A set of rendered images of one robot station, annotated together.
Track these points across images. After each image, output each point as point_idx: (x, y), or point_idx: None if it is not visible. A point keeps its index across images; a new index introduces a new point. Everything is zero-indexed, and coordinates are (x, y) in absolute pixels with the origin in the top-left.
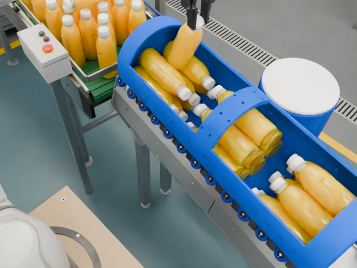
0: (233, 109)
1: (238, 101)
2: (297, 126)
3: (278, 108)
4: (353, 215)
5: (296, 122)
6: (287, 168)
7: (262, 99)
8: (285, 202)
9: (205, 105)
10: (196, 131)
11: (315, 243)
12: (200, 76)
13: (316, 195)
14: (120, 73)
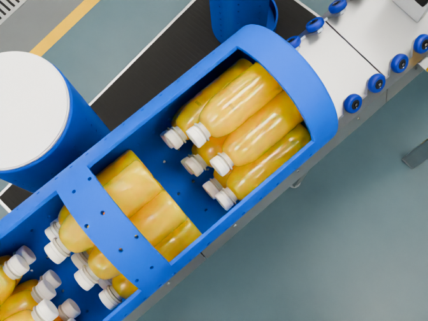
0: (116, 228)
1: (99, 220)
2: (138, 128)
3: (104, 153)
4: (292, 78)
5: (130, 129)
6: (171, 148)
7: (92, 178)
8: (251, 159)
9: (36, 266)
10: (121, 286)
11: (316, 128)
12: (6, 282)
13: (248, 116)
14: None
